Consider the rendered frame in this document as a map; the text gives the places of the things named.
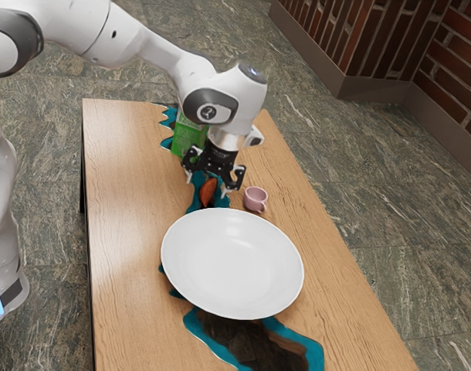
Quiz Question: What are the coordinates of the green carton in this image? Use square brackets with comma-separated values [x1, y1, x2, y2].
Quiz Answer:
[170, 108, 210, 161]

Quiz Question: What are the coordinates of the pink cup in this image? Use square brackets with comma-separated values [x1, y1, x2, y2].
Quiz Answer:
[242, 185, 269, 213]

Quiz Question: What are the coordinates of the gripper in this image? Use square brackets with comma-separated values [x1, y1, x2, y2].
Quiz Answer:
[181, 139, 247, 199]

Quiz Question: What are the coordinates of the white plate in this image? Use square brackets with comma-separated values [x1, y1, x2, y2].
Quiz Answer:
[160, 207, 305, 321]

